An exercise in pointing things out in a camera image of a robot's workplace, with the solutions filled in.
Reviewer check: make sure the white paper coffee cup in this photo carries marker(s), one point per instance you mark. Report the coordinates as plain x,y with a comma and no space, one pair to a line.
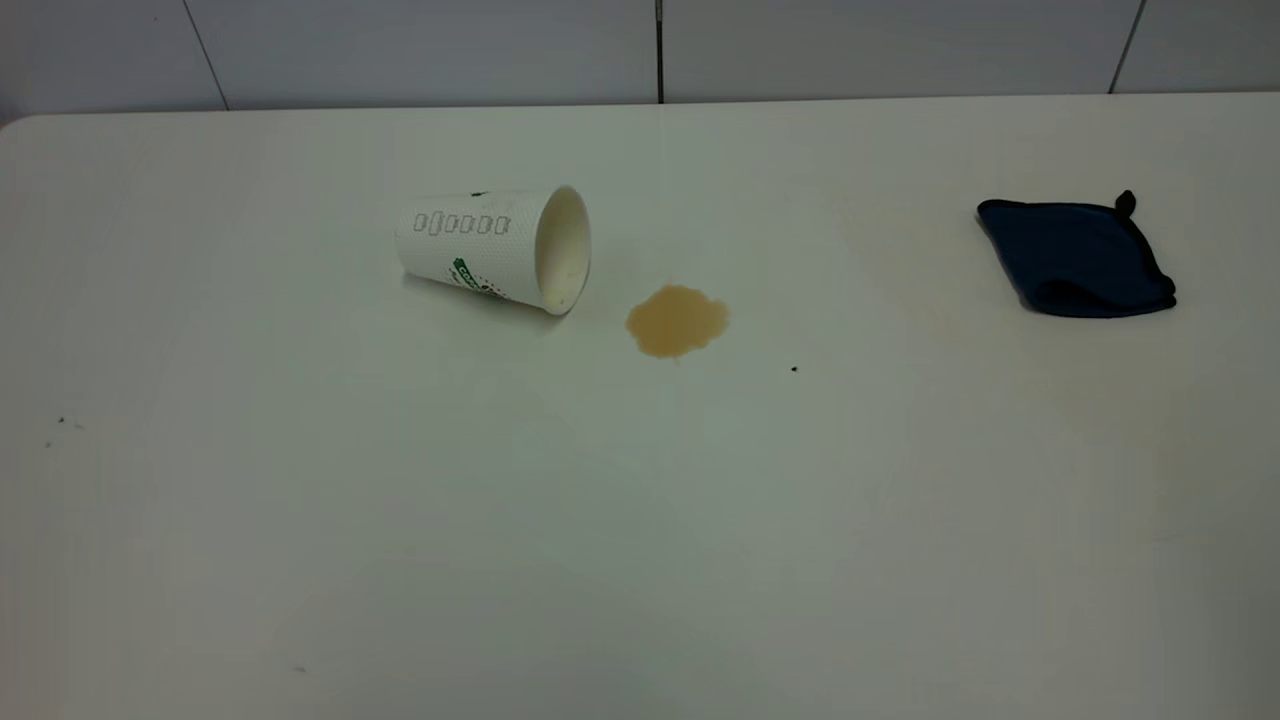
480,250

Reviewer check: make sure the dark blue cleaning cloth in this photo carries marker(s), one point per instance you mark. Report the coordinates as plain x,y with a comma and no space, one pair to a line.
1075,258

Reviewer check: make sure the brown coffee spill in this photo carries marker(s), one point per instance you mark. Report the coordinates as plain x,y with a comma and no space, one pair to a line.
678,321

